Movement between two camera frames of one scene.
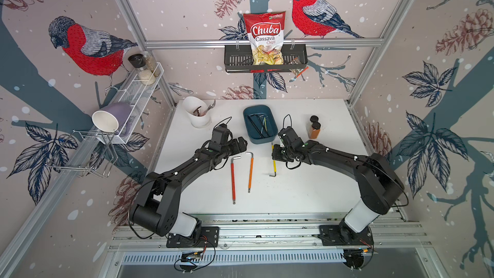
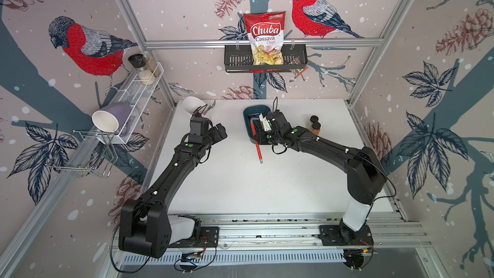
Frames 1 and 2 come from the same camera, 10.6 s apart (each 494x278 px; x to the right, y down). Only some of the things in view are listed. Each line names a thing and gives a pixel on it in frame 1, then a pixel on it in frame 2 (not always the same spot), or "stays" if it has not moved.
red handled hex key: (233, 178) → (255, 139)
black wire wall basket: (238, 59) stays
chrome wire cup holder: (90, 152) stays
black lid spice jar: (138, 61) stays
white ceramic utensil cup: (197, 111) stays
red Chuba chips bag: (265, 31) stays
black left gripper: (237, 148) → (218, 136)
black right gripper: (274, 155) → (260, 134)
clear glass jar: (152, 63) stays
